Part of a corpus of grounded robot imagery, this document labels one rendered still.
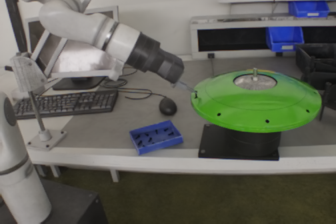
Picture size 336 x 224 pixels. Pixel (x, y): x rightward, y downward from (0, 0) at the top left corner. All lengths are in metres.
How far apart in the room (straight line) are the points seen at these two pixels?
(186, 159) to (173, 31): 0.98
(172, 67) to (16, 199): 0.44
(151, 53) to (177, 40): 1.00
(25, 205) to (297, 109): 0.62
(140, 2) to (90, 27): 1.02
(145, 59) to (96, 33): 0.11
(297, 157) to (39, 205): 0.62
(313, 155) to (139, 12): 1.19
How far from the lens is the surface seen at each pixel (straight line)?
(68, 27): 0.55
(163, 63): 0.56
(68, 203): 0.73
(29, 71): 0.78
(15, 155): 0.59
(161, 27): 1.54
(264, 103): 0.56
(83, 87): 1.22
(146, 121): 0.85
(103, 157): 0.74
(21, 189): 0.63
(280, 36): 1.54
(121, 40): 0.54
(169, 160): 0.69
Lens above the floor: 1.34
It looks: 25 degrees down
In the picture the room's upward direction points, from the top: 6 degrees counter-clockwise
